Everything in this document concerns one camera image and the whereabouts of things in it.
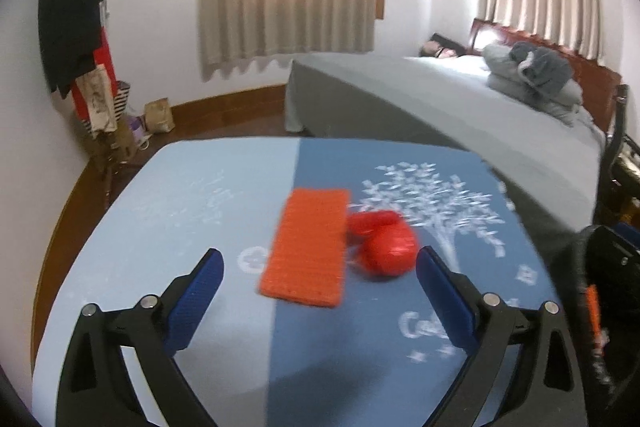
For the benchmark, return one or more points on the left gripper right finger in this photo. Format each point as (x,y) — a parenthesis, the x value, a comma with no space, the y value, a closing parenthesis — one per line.
(545,388)

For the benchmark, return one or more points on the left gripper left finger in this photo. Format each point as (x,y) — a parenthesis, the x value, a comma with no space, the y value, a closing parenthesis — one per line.
(95,387)

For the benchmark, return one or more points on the large orange foam net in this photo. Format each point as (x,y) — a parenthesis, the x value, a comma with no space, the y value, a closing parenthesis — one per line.
(593,308)

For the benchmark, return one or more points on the blue printed table cloth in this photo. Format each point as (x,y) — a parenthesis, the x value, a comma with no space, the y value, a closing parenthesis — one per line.
(319,318)

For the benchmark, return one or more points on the small orange foam net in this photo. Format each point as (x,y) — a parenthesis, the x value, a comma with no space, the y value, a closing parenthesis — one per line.
(306,264)

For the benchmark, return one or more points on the black metal chair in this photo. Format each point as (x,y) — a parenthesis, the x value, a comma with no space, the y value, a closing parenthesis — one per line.
(618,183)

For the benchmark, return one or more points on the brown paper bag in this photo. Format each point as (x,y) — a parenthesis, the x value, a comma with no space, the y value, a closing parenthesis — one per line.
(158,117)

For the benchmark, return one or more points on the striped basket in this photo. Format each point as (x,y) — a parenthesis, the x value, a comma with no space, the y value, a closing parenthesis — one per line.
(121,98)

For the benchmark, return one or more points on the beige tote bag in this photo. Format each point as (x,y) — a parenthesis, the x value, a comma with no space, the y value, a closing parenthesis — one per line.
(96,90)

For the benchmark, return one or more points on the red wooden headboard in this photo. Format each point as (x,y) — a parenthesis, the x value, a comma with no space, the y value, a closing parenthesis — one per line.
(599,84)

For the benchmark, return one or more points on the grey folded pillows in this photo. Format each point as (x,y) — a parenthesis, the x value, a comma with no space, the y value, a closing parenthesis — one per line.
(567,106)

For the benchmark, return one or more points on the dark grey folded blanket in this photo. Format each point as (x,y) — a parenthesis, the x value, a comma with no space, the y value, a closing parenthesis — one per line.
(542,68)

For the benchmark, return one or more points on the red hanging bag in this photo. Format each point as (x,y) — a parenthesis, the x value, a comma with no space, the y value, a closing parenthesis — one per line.
(101,55)

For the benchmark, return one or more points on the dark bag beside bed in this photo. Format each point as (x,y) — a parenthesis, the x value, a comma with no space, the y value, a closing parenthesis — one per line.
(439,46)

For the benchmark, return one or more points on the black coat on rack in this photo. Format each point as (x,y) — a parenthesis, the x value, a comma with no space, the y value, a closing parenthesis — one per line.
(69,32)

